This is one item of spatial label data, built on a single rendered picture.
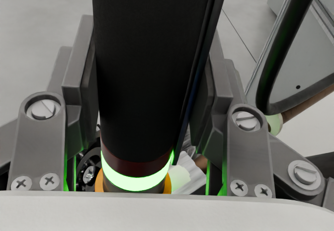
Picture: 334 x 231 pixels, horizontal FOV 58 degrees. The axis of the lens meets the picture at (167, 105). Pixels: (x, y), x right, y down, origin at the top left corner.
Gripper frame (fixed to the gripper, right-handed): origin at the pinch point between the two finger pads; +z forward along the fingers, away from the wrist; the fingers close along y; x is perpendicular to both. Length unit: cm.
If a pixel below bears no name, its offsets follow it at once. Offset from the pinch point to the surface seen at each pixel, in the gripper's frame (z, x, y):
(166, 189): -0.5, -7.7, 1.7
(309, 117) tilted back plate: 23.0, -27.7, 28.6
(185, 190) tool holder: 0.9, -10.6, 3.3
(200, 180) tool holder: 1.7, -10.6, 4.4
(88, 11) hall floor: 243, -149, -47
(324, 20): 92, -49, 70
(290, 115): 8.5, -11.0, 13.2
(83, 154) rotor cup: 12.9, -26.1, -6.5
